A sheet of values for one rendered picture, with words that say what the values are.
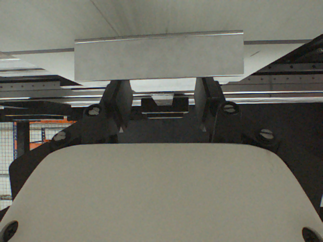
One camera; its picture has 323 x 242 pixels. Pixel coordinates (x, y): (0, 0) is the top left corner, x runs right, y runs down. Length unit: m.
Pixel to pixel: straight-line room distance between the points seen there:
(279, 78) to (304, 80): 0.07
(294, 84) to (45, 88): 0.71
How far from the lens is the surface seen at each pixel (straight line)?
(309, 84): 0.57
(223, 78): 0.17
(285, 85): 0.53
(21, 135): 1.33
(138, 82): 0.16
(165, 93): 0.22
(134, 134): 0.71
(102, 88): 0.22
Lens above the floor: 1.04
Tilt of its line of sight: level
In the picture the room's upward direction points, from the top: 179 degrees clockwise
